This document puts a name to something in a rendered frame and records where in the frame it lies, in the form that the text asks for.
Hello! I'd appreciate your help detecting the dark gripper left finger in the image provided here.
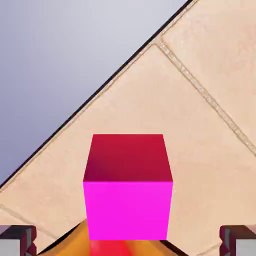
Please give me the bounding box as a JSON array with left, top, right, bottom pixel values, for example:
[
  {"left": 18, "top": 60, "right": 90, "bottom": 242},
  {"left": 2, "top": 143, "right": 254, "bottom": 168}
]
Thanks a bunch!
[{"left": 0, "top": 224, "right": 38, "bottom": 256}]

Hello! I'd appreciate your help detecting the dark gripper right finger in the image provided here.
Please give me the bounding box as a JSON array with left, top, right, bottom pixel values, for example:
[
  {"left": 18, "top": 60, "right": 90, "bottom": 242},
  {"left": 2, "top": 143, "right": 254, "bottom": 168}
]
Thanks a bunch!
[{"left": 219, "top": 224, "right": 256, "bottom": 256}]

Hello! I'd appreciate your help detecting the small magenta cube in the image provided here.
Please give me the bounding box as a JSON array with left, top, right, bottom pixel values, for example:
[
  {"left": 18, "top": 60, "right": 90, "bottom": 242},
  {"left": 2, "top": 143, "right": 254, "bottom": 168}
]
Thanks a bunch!
[{"left": 82, "top": 133, "right": 174, "bottom": 241}]

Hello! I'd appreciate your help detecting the large orange box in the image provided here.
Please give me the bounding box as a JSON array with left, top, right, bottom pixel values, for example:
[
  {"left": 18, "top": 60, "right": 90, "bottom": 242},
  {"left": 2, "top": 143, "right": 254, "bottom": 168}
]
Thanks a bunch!
[{"left": 36, "top": 218, "right": 190, "bottom": 256}]

